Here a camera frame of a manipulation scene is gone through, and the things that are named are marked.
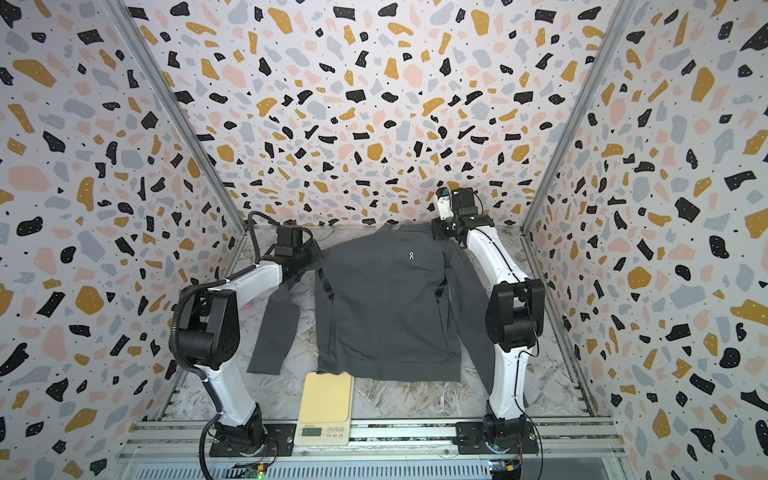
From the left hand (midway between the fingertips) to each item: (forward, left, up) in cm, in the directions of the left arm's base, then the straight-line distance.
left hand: (317, 241), depth 97 cm
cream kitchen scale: (-47, -7, -12) cm, 49 cm away
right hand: (+3, -38, +8) cm, 39 cm away
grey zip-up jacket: (-15, -23, -15) cm, 31 cm away
